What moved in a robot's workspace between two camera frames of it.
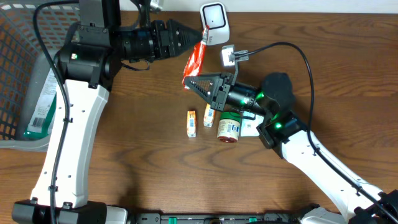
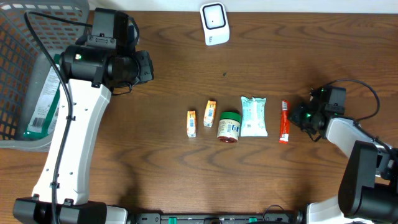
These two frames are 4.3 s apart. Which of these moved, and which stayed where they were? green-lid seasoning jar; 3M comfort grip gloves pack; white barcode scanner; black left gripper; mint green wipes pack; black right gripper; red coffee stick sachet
Moved: black left gripper; black right gripper; red coffee stick sachet
Stayed: mint green wipes pack; white barcode scanner; 3M comfort grip gloves pack; green-lid seasoning jar
